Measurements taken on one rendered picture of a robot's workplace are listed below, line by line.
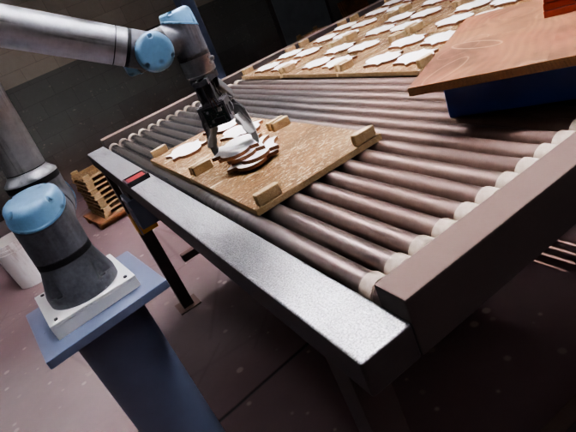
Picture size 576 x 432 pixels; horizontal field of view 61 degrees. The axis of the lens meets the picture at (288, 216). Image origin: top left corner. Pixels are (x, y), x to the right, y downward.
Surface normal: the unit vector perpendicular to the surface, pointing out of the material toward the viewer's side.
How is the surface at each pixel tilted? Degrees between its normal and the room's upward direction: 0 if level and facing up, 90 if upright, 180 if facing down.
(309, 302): 0
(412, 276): 0
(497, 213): 0
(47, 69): 90
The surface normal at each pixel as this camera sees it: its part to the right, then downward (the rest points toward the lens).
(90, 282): 0.55, -0.15
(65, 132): 0.57, 0.17
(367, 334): -0.36, -0.83
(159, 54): 0.39, 0.29
